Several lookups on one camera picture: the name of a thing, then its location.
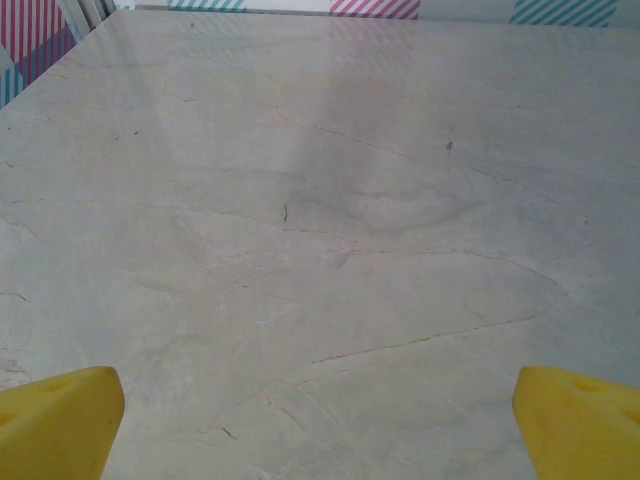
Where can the aluminium frame post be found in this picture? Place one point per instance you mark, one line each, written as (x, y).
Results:
(92, 15)

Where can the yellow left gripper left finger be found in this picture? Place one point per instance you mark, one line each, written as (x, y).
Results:
(55, 425)

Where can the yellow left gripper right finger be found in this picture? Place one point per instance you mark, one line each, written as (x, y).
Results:
(580, 430)

